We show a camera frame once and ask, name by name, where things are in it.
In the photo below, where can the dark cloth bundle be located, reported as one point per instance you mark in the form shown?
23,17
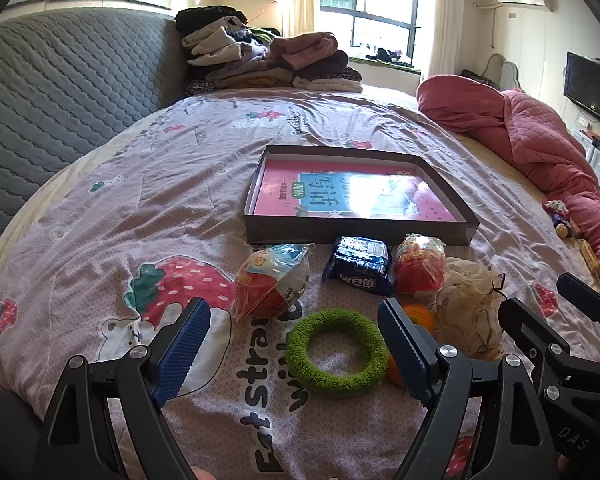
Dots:
390,55

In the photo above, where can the small toy doll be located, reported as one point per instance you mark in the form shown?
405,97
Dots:
560,215

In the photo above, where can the grey quilted headboard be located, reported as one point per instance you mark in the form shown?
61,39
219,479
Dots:
70,85

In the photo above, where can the black television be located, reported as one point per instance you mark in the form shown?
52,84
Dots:
592,87

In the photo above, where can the red blue egg snack packet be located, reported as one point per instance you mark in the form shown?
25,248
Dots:
270,280

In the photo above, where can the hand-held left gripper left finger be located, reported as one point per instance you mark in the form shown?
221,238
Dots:
182,355

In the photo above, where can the beige mesh pouch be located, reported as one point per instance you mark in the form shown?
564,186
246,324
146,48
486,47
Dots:
467,305

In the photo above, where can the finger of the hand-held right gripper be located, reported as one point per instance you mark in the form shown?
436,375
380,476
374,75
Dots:
587,295
525,322

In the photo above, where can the window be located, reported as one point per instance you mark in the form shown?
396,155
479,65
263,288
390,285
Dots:
380,0

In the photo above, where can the cream bed sheet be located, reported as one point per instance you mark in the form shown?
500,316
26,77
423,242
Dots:
505,175

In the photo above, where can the brown cardboard box tray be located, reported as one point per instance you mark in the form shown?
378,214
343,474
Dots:
355,232

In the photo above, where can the pink quilt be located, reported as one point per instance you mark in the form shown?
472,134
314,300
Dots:
530,130

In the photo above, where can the orange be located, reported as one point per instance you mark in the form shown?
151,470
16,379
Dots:
395,371
421,319

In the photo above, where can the white curved chair back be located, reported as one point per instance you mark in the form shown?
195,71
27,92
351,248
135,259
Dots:
507,70

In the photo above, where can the pile of folded clothes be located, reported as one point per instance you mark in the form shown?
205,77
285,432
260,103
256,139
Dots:
260,55

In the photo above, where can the strawberry printed blanket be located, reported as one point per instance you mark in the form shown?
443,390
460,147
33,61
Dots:
170,200

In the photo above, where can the black bag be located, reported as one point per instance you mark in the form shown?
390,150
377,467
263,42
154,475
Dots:
477,77

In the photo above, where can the green window seat mat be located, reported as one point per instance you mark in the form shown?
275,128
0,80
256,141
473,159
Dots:
360,62

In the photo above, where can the red yellow egg snack packet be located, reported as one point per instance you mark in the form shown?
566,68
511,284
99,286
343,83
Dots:
420,265

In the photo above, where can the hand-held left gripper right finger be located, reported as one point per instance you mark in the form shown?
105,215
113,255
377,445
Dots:
405,350

